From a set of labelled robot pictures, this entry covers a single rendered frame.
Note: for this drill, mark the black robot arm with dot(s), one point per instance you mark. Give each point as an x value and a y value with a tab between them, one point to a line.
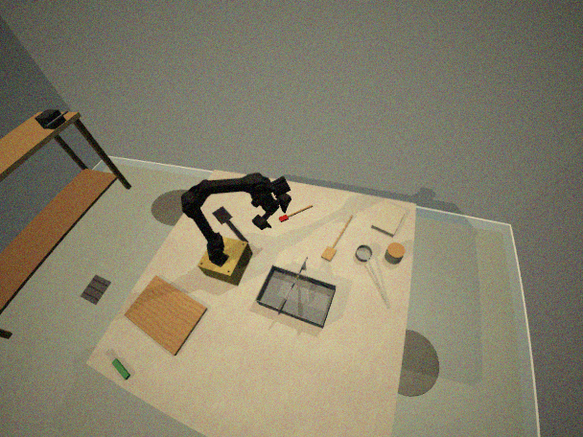
259	187

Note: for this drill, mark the grey roasting tin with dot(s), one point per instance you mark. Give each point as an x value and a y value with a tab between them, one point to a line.
276	286

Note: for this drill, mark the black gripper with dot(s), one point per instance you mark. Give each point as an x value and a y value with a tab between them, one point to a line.
261	221

